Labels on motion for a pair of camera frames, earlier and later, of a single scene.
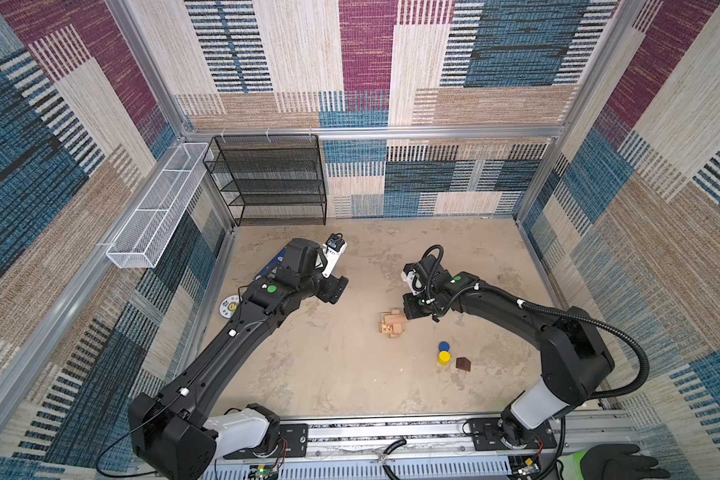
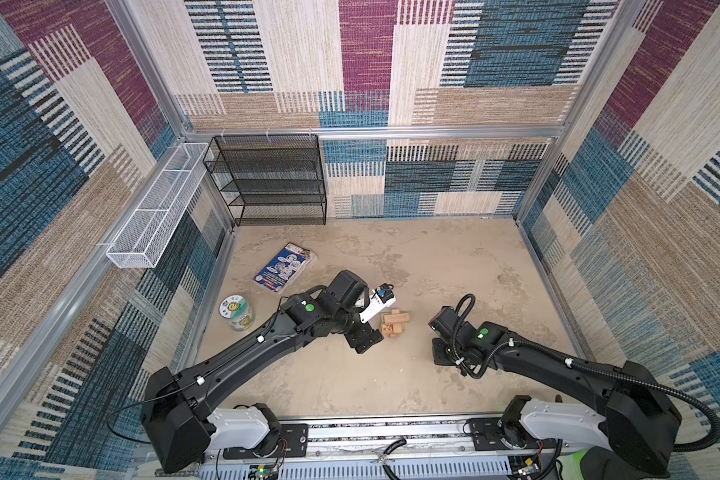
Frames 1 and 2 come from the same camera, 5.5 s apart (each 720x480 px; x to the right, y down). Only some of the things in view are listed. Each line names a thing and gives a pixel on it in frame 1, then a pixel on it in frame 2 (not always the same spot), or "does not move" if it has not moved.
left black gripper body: x=326 y=289 → x=358 y=334
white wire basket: x=146 y=234 does not move
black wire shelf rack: x=270 y=179 does not move
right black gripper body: x=421 y=304 → x=447 y=354
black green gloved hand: x=610 y=462 does not move
